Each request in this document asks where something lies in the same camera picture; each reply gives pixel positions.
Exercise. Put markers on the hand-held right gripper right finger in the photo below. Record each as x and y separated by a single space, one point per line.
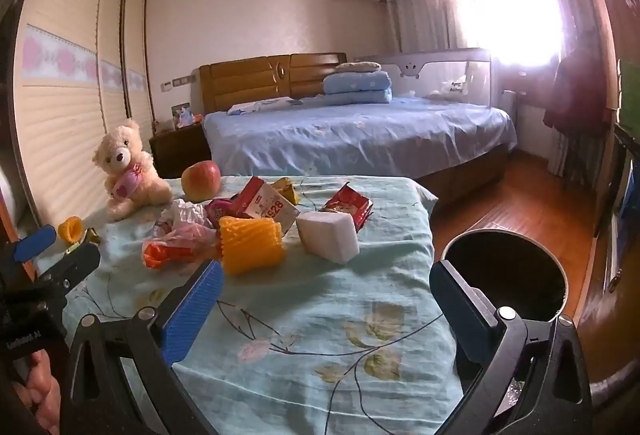
460 310

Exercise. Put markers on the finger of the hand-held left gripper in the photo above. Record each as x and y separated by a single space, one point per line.
75 265
35 240

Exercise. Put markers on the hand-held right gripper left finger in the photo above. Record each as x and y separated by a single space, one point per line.
200 305

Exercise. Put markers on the round black trash bin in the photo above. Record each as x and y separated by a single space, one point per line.
500 270

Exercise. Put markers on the orange plastic wrapper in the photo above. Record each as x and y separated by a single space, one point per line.
160 255

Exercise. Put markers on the clear plastic bag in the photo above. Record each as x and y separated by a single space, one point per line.
192 235

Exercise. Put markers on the yellow foam fruit net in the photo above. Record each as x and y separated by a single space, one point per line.
250 245

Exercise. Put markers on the white wrapper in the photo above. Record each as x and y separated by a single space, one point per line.
187 214

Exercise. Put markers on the pink snack packet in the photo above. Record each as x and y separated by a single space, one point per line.
220 210

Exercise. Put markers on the red white carton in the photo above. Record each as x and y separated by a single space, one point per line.
265 205

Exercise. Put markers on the white foam block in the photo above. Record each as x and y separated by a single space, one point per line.
327 237

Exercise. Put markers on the yellow wrapper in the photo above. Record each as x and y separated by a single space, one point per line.
285 187

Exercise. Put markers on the red snack wrapper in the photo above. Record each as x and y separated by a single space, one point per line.
347 205

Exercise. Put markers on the person's left hand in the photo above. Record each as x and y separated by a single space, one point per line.
42 390

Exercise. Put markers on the gold foil wrapper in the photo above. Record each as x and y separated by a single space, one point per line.
91 236

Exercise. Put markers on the orange peel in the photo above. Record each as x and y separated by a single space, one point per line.
67 230

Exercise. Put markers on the teal floral blanket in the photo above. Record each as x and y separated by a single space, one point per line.
310 315

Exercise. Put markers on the cream teddy bear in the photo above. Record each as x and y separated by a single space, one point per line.
120 155

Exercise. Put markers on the red apple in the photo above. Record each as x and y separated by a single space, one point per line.
200 180

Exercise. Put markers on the cream sliding wardrobe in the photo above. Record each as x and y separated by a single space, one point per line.
65 115

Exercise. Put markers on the dark wooden nightstand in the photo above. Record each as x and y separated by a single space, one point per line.
175 150

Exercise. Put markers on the coat rack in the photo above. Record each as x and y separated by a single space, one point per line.
582 165

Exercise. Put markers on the bed with blue sheet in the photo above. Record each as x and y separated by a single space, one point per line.
350 135

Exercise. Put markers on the white blue printed cloth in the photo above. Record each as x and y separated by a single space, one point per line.
262 106

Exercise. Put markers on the white radiator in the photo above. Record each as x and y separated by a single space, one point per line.
509 105

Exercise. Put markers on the wooden headboard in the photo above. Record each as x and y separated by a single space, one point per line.
250 80

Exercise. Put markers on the black cabinet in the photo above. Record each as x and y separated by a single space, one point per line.
627 140

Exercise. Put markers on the folded blue quilt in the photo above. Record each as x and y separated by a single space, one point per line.
357 87

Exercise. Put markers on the red jacket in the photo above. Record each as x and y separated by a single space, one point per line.
575 90

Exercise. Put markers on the small patterned pillow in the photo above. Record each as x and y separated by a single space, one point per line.
357 66

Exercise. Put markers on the green boxes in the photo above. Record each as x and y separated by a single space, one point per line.
630 95

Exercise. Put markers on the bright window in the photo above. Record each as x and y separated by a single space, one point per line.
500 15

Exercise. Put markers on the photo frame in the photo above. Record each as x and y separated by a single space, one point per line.
181 115

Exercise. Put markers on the wall switches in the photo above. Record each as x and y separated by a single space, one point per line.
177 82

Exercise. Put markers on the grey bed guard rail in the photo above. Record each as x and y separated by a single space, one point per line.
430 70

